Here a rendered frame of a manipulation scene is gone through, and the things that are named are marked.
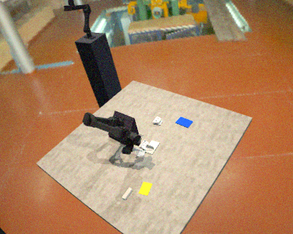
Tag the blue flat plate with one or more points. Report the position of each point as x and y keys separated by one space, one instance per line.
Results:
x=184 y=122

